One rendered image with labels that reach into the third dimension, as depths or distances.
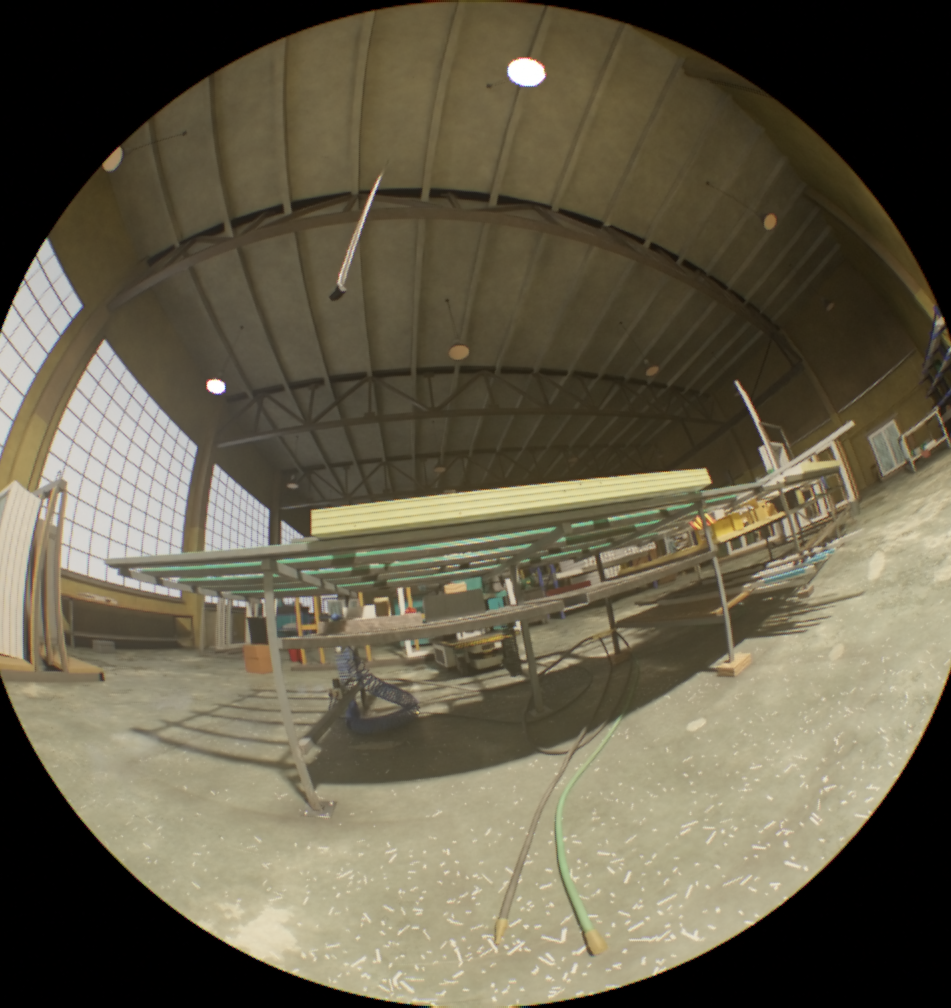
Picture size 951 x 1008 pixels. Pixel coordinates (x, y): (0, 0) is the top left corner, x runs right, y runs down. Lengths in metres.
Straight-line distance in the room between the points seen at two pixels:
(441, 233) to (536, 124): 3.62
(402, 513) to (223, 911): 1.12
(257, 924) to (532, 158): 8.99
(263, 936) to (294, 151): 8.59
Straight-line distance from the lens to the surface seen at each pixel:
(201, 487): 10.81
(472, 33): 8.26
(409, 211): 5.88
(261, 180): 8.36
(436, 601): 1.18
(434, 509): 0.82
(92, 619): 7.98
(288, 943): 0.80
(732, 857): 0.78
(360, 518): 0.83
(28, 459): 7.05
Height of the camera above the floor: 0.63
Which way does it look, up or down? 19 degrees up
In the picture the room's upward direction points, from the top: 11 degrees counter-clockwise
